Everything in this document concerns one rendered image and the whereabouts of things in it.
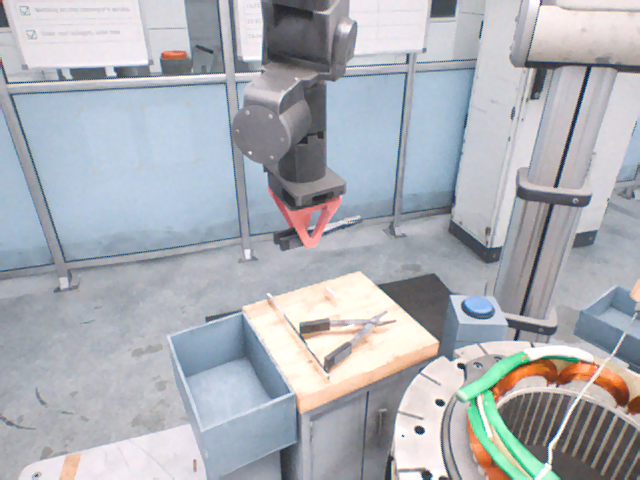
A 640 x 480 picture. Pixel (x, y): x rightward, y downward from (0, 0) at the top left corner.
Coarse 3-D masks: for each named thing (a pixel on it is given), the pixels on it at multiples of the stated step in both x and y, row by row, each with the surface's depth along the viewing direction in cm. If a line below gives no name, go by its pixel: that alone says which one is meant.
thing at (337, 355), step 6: (348, 342) 54; (336, 348) 53; (342, 348) 53; (348, 348) 54; (330, 354) 53; (336, 354) 53; (342, 354) 54; (348, 354) 55; (324, 360) 52; (330, 360) 52; (336, 360) 53; (342, 360) 54; (324, 366) 53; (330, 366) 53
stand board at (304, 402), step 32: (320, 288) 69; (352, 288) 69; (256, 320) 63; (384, 320) 63; (288, 352) 57; (320, 352) 57; (352, 352) 57; (384, 352) 57; (416, 352) 58; (320, 384) 53; (352, 384) 54
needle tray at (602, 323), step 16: (624, 288) 69; (592, 304) 66; (608, 304) 71; (624, 304) 70; (576, 320) 66; (592, 320) 64; (608, 320) 69; (624, 320) 69; (592, 336) 64; (608, 336) 63; (608, 352) 63; (624, 352) 62
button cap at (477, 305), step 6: (468, 300) 70; (474, 300) 70; (480, 300) 70; (486, 300) 70; (468, 306) 69; (474, 306) 69; (480, 306) 69; (486, 306) 69; (474, 312) 68; (480, 312) 68; (486, 312) 68
